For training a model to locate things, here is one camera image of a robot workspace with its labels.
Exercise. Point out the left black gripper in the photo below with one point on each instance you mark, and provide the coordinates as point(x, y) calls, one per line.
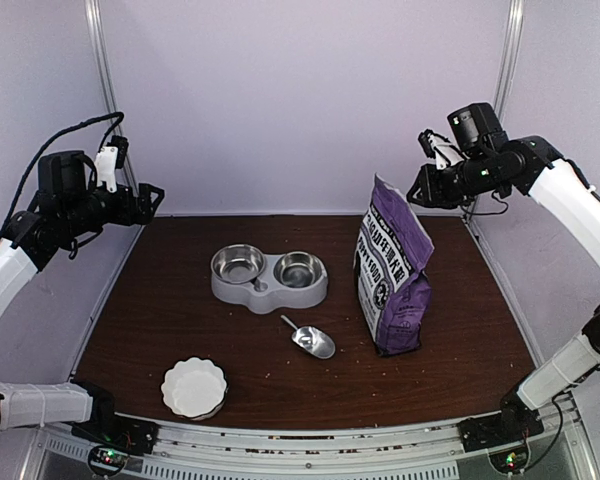
point(144, 212)

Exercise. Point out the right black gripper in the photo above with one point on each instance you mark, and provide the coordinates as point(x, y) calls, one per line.
point(432, 194)

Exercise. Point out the purple puppy food bag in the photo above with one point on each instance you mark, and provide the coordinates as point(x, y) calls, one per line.
point(391, 253)

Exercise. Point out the metal food scoop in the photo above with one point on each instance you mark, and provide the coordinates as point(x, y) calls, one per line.
point(312, 340)

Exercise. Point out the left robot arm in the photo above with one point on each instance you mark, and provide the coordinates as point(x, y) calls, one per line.
point(76, 198)

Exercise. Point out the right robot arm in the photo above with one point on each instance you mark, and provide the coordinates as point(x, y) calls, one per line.
point(480, 158)

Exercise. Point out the grey double pet feeder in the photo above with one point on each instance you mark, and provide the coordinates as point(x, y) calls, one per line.
point(265, 294)

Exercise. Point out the left steel feeder bowl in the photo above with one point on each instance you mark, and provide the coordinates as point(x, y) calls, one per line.
point(238, 263)

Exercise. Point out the steel feeder bowl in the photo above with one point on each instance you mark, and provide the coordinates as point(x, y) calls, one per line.
point(298, 269)
point(238, 263)

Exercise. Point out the right steel feeder bowl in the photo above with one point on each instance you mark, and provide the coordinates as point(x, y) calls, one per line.
point(298, 269)

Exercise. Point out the white scalloped ceramic dish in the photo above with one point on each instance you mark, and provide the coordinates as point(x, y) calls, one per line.
point(195, 389)

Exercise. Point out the left circuit board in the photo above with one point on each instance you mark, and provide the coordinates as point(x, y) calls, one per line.
point(106, 461)

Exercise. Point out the circuit board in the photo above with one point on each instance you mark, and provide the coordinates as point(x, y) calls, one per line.
point(106, 461)
point(510, 461)

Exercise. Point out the right circuit board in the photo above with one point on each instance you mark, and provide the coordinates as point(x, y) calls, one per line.
point(510, 461)

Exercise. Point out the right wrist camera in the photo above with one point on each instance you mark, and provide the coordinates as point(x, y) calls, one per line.
point(439, 148)

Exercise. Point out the right aluminium frame post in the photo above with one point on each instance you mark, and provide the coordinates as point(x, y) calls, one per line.
point(509, 56)

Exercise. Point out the aluminium frame post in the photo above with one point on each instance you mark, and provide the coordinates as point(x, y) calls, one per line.
point(509, 56)
point(96, 33)

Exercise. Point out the left aluminium frame post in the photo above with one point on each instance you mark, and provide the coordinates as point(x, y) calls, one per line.
point(96, 33)

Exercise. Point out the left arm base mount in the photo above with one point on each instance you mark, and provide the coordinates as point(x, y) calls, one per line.
point(125, 434)

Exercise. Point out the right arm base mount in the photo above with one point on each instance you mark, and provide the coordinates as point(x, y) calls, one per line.
point(486, 432)

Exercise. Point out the front aluminium rail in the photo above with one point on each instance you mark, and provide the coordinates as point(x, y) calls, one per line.
point(432, 450)

